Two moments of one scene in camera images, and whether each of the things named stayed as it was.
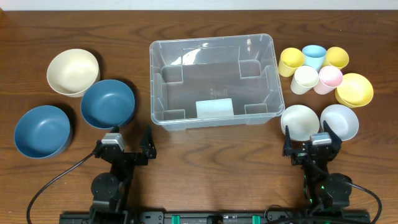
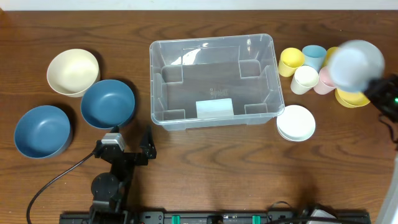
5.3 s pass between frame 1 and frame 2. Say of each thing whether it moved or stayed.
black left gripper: stayed
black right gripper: moved
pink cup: stayed
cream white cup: stayed
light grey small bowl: moved
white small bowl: moved
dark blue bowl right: stayed
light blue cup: stayed
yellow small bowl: stayed
